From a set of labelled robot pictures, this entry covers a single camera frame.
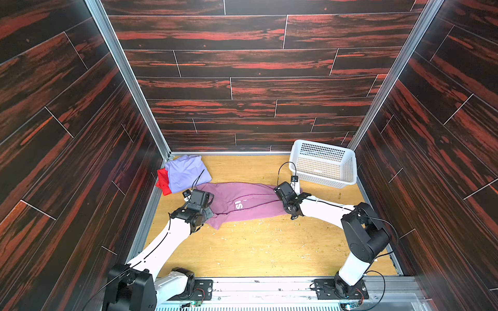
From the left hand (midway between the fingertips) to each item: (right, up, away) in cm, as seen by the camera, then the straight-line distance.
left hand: (207, 211), depth 87 cm
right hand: (+44, +6, +7) cm, 45 cm away
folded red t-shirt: (-27, +13, +15) cm, 34 cm away
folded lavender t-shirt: (-16, +18, +18) cm, 30 cm away
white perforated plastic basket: (+64, +23, +28) cm, 74 cm away
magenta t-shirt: (+12, +3, +12) cm, 17 cm away
